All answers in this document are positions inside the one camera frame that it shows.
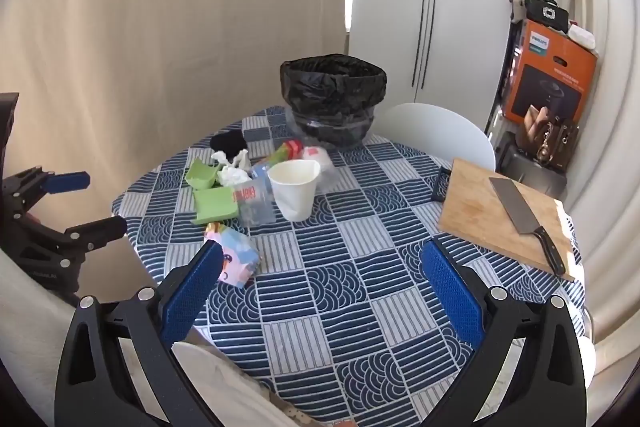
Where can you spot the black bag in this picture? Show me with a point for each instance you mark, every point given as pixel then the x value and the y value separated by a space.
pixel 547 12

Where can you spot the wooden cutting board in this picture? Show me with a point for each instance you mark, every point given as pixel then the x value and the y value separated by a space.
pixel 480 217

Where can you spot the brown handbag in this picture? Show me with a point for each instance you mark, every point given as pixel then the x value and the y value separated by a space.
pixel 560 142

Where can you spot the orange cardboard box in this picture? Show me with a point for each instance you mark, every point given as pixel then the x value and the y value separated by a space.
pixel 575 72

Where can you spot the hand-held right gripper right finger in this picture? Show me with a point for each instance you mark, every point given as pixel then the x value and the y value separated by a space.
pixel 452 292

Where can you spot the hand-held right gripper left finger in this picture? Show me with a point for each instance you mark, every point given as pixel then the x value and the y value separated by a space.
pixel 192 292

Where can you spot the white paper cup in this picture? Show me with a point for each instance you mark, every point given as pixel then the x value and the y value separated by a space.
pixel 295 197

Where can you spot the bin with black bag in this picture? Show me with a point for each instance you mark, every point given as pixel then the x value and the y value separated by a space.
pixel 330 82

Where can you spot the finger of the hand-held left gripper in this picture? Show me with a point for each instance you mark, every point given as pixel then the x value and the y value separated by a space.
pixel 70 183
pixel 100 229

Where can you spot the white cushion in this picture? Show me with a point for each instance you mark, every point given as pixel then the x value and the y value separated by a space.
pixel 220 382

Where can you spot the green paper box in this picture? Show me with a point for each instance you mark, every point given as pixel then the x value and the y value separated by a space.
pixel 202 174
pixel 216 204

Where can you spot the white pouch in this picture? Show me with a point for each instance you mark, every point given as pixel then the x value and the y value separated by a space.
pixel 582 36

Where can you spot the white wardrobe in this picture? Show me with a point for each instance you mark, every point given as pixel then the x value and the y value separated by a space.
pixel 465 7

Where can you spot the clear plastic cup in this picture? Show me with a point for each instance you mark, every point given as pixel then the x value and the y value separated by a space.
pixel 255 207

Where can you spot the black cloth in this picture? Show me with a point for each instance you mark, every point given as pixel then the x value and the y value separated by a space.
pixel 227 142

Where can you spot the green and red snack wrapper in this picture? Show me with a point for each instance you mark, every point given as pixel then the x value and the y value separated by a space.
pixel 286 151

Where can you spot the colourful snack packet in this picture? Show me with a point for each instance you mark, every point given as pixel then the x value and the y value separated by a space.
pixel 240 252

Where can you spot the white chair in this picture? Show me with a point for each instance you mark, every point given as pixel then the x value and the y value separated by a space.
pixel 435 132

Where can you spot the white curtain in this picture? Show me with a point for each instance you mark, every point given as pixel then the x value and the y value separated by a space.
pixel 610 157

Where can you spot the grey storage box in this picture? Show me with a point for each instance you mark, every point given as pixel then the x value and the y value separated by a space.
pixel 525 177

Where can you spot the beige curtain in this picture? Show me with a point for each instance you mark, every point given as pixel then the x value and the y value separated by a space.
pixel 150 32

